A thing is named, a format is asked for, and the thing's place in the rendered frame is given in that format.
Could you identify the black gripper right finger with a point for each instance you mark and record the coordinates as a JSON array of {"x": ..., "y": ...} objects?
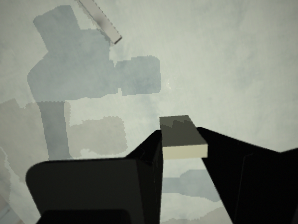
[{"x": 256, "y": 185}]

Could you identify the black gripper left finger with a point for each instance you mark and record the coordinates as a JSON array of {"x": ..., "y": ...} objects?
[{"x": 133, "y": 183}]

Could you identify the beige domino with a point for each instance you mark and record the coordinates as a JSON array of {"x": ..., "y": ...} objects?
[{"x": 181, "y": 139}]

